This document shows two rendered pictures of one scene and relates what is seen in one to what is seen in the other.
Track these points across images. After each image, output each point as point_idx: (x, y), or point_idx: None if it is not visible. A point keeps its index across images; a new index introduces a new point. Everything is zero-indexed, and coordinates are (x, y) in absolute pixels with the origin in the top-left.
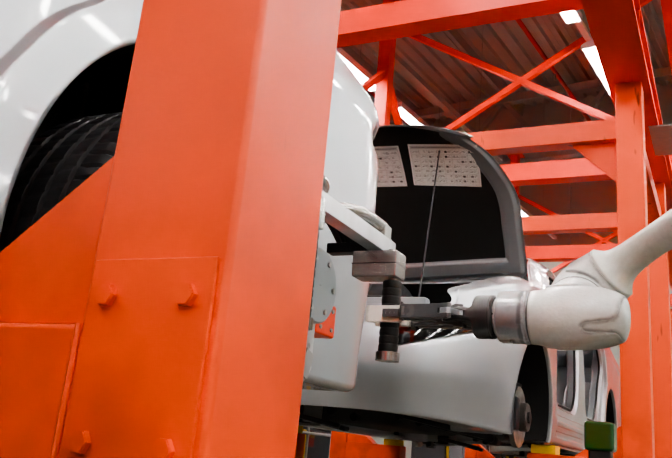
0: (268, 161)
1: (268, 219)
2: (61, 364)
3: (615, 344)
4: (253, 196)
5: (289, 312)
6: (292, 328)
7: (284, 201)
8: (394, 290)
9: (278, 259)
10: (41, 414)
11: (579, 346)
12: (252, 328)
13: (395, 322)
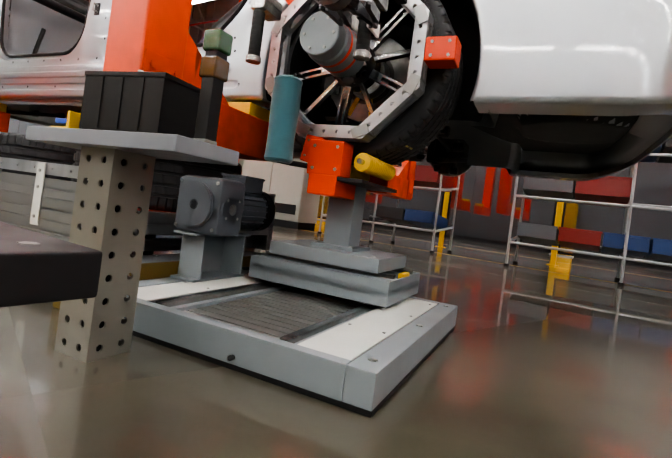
0: (118, 13)
1: (119, 31)
2: None
3: None
4: (112, 27)
5: (129, 57)
6: (131, 61)
7: (126, 21)
8: None
9: (124, 41)
10: None
11: None
12: (113, 66)
13: (354, 29)
